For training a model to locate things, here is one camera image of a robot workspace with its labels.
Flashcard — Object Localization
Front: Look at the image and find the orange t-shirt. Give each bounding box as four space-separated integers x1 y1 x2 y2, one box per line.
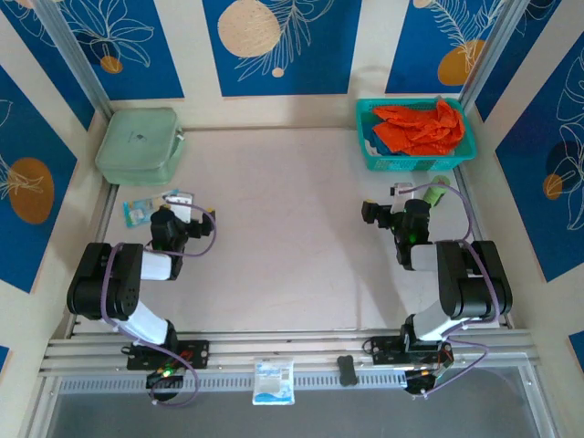
370 99 465 156

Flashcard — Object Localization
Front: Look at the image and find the green tape roll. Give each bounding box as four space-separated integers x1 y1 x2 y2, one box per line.
422 174 451 207

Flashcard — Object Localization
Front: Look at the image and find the blue white plastic packet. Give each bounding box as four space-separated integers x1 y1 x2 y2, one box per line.
121 189 179 228

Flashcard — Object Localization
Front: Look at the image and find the teal plastic basket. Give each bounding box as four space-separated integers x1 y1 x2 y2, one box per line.
355 98 478 172

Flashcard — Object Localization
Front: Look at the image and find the mint green lidded box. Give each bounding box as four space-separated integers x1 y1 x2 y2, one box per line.
94 108 186 187

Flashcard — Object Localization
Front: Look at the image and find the black bone-shaped block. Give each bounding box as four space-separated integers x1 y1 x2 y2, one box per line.
336 354 360 387

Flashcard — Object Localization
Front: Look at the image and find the white blue surgical mask packet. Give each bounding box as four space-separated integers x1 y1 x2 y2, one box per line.
252 358 297 406

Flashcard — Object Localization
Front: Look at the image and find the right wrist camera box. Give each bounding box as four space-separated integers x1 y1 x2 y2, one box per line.
390 182 415 214

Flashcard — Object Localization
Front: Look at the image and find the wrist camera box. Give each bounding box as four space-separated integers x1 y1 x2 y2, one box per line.
390 182 415 214
162 193 196 224

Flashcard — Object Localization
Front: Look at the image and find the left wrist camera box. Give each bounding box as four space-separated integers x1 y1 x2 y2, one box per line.
162 193 196 224

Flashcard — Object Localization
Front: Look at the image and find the blue floral wall panel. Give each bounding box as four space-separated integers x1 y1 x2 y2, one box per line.
45 0 186 101
495 36 584 284
203 0 364 98
385 0 501 95
0 63 78 294
474 0 584 123

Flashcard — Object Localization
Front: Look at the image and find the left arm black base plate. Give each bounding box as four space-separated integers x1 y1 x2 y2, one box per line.
126 339 211 370

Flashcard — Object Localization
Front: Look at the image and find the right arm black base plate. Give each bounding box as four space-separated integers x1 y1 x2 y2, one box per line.
370 336 455 366

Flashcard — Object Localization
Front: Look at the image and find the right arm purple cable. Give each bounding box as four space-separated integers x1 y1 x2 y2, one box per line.
396 182 498 402

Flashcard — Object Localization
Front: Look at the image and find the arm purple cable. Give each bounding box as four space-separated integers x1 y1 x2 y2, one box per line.
100 203 218 408
396 182 498 402

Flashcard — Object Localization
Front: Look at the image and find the aluminium frame cross rail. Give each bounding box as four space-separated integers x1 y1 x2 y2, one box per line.
38 327 542 378

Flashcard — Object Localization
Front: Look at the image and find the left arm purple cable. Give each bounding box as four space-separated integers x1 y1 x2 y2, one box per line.
100 203 218 408

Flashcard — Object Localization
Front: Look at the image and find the grey slotted cable duct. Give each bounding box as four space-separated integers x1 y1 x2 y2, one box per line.
57 370 533 394

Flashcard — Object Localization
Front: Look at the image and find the aluminium frame post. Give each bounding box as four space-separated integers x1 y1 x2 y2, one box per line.
458 0 526 120
34 0 115 120

